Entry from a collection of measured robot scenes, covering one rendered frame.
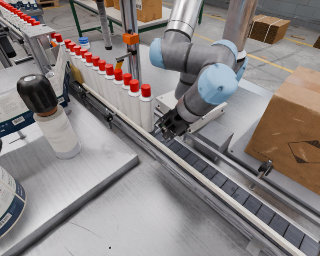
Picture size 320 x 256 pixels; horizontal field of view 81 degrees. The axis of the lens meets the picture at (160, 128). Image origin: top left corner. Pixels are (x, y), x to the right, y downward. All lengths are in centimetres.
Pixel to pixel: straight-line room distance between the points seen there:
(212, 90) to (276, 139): 38
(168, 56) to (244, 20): 33
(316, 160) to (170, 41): 54
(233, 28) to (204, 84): 39
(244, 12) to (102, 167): 68
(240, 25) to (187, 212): 63
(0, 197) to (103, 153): 30
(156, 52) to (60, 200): 51
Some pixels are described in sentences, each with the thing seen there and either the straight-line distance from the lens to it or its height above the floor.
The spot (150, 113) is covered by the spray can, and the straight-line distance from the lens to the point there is 69.
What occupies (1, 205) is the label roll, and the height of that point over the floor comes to 97.
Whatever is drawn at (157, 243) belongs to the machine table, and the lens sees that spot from 62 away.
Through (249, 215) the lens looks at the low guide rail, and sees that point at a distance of 60.
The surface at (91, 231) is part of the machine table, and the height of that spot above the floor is 83.
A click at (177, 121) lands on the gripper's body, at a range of 49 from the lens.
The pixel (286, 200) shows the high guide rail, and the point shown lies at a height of 96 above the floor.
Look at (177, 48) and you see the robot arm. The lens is 51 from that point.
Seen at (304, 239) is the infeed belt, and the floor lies 88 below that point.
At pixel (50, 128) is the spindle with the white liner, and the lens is 65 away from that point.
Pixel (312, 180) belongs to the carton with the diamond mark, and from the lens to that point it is 78.
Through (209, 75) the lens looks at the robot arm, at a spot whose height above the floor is 125.
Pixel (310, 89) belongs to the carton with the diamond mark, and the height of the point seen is 112.
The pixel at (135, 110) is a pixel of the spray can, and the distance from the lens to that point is 72.
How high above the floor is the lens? 143
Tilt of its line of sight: 45 degrees down
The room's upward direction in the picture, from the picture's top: straight up
